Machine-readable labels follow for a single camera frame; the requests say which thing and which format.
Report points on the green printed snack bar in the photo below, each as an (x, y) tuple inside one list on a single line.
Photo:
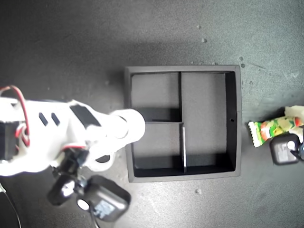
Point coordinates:
[(263, 131)]

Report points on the black compartment tray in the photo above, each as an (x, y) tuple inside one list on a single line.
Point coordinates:
[(204, 99)]

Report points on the small white connector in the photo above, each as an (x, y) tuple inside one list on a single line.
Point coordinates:
[(2, 187)]

